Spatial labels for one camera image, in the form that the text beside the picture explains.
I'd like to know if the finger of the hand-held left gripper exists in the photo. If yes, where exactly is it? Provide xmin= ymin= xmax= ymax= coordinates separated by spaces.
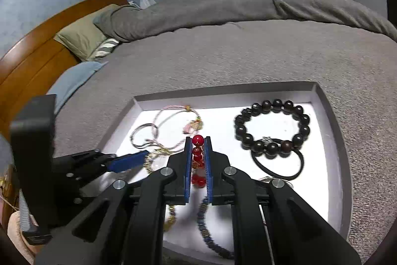
xmin=54 ymin=149 xmax=118 ymax=172
xmin=62 ymin=151 xmax=150 ymax=191

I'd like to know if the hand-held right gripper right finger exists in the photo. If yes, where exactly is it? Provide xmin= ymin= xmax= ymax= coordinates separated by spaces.
xmin=204 ymin=136 xmax=362 ymax=265

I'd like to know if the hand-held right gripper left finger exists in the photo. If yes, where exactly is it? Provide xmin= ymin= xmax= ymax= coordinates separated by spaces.
xmin=34 ymin=136 xmax=193 ymax=265

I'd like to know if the gold chain bracelet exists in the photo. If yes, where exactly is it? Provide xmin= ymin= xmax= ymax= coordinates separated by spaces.
xmin=143 ymin=145 xmax=174 ymax=174

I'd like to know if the red bead bracelet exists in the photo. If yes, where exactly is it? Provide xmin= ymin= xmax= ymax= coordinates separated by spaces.
xmin=191 ymin=135 xmax=208 ymax=188

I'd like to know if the pink cord bracelet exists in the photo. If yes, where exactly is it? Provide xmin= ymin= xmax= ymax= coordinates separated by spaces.
xmin=152 ymin=104 xmax=207 ymax=157

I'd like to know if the dark wooden bead bracelet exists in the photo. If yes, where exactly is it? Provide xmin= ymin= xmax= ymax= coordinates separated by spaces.
xmin=234 ymin=100 xmax=311 ymax=157

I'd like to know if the grey cardboard box tray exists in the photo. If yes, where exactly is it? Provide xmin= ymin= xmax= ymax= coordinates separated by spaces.
xmin=99 ymin=81 xmax=353 ymax=264

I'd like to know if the large silver bangle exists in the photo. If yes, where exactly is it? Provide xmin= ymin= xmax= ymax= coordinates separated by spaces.
xmin=257 ymin=176 xmax=294 ymax=191

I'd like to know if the blue bead bracelet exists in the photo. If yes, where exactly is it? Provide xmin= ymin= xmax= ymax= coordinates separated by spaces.
xmin=197 ymin=198 xmax=236 ymax=259

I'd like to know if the light blue pillow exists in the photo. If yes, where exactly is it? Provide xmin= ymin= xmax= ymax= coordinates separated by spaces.
xmin=46 ymin=61 xmax=108 ymax=113

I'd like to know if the wooden headboard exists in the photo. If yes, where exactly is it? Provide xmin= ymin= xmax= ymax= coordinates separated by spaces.
xmin=0 ymin=0 xmax=129 ymax=132

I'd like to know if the striped pillow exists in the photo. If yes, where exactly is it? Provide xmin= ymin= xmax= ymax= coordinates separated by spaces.
xmin=93 ymin=38 xmax=120 ymax=59

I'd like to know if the olive green pillow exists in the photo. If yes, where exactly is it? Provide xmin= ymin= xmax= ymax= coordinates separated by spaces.
xmin=53 ymin=3 xmax=121 ymax=62

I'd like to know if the white plastic bag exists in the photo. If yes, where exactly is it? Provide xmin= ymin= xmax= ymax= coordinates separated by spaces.
xmin=128 ymin=0 xmax=156 ymax=9

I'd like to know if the grey folded duvet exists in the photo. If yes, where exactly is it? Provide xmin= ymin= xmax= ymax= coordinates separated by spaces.
xmin=93 ymin=0 xmax=397 ymax=43

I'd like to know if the small silver ring bracelet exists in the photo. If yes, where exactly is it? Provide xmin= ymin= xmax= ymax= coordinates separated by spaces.
xmin=130 ymin=124 xmax=159 ymax=148

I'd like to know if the black hair tie bracelet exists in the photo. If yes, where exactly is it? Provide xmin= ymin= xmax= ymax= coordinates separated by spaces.
xmin=251 ymin=138 xmax=305 ymax=181

